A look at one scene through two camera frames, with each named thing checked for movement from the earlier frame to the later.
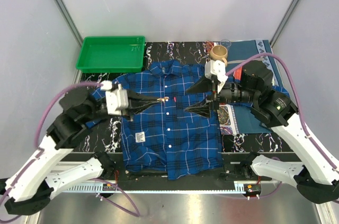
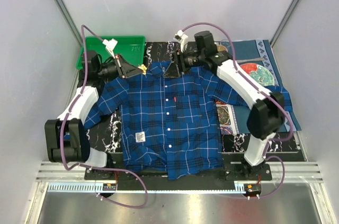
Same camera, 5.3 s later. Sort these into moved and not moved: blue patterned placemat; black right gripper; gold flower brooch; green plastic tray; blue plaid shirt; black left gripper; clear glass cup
Moved: gold flower brooch; black right gripper; black left gripper
Not moved: clear glass cup; blue plaid shirt; blue patterned placemat; green plastic tray
